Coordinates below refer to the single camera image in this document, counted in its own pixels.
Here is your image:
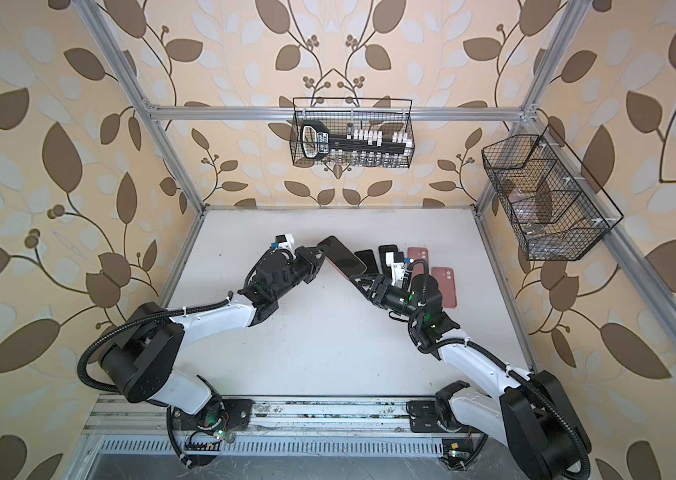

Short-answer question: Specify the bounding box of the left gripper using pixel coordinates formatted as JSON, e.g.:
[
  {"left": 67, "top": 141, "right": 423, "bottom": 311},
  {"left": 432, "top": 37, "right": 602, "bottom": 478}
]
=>
[{"left": 270, "top": 241, "right": 328, "bottom": 303}]

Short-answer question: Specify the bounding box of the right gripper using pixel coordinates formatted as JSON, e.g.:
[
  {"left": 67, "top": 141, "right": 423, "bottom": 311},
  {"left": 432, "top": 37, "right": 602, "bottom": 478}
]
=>
[{"left": 352, "top": 274, "right": 424, "bottom": 325}]

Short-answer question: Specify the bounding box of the phone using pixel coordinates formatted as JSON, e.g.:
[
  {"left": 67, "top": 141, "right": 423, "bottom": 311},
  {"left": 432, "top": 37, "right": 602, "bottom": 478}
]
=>
[
  {"left": 378, "top": 244, "right": 404, "bottom": 268},
  {"left": 354, "top": 249, "right": 379, "bottom": 275},
  {"left": 318, "top": 235, "right": 367, "bottom": 280}
]

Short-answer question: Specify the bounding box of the pink phone case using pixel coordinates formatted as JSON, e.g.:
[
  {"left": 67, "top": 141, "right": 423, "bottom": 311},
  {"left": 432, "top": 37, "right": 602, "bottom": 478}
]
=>
[
  {"left": 431, "top": 267, "right": 458, "bottom": 309},
  {"left": 406, "top": 246, "right": 429, "bottom": 277}
]

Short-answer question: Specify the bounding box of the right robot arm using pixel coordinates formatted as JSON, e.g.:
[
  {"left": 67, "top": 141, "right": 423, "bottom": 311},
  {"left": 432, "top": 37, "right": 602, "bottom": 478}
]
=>
[{"left": 350, "top": 271, "right": 592, "bottom": 479}]

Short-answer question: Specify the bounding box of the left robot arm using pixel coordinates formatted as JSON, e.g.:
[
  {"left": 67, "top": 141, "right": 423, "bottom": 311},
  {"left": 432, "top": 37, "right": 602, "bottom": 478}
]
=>
[{"left": 77, "top": 246, "right": 325, "bottom": 415}]

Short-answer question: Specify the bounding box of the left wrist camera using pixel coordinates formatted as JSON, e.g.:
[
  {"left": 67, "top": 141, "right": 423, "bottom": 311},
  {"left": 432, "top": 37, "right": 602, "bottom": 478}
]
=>
[{"left": 272, "top": 233, "right": 294, "bottom": 253}]

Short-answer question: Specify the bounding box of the socket set on black rail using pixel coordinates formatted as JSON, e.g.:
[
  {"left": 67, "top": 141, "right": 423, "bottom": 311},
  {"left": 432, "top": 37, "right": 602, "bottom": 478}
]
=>
[{"left": 291, "top": 120, "right": 415, "bottom": 162}]

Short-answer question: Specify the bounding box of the back wire basket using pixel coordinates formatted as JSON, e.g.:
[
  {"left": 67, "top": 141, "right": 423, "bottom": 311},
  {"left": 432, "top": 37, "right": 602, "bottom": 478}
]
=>
[{"left": 289, "top": 95, "right": 416, "bottom": 169}]

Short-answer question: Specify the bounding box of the wire basket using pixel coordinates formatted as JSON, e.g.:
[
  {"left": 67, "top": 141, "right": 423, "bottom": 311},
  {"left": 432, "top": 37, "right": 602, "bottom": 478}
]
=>
[
  {"left": 481, "top": 126, "right": 624, "bottom": 261},
  {"left": 289, "top": 95, "right": 416, "bottom": 169}
]

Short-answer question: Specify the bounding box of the aluminium frame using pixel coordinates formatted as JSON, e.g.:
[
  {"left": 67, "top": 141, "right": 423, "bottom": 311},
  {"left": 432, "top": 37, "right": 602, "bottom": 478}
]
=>
[{"left": 61, "top": 0, "right": 676, "bottom": 480}]

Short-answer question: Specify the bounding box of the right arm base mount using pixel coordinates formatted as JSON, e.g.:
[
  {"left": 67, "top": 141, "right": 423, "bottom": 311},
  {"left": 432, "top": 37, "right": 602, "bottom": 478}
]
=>
[{"left": 406, "top": 399, "right": 489, "bottom": 471}]

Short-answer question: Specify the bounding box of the right wire basket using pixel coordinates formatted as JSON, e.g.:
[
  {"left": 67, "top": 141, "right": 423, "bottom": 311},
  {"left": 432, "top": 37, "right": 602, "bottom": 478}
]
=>
[{"left": 481, "top": 126, "right": 624, "bottom": 261}]

